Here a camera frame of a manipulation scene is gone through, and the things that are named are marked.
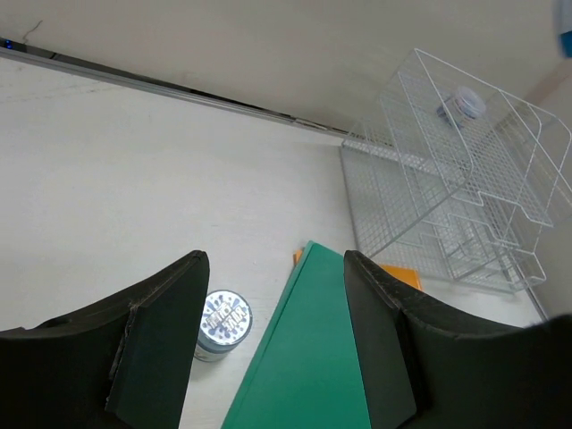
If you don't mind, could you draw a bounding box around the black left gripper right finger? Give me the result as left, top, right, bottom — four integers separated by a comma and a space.
344, 250, 571, 428

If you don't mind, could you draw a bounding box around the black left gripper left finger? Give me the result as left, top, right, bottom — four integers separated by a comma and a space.
1, 250, 210, 428

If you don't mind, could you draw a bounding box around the blue pin jar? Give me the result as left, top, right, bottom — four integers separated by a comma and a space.
194, 290, 254, 362
552, 0, 572, 59

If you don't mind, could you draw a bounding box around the green clip file folder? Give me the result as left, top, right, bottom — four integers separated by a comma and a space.
223, 241, 370, 429

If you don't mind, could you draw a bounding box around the clear paper clip jar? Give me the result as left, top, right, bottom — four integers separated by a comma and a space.
436, 86, 486, 129

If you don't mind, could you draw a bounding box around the orange file folder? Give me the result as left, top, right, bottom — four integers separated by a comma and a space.
284, 248, 423, 294

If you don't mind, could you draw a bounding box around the white wire desk organizer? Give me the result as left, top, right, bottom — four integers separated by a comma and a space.
341, 49, 571, 293

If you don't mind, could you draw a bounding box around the metal rail at back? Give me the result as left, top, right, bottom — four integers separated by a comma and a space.
1, 38, 351, 136

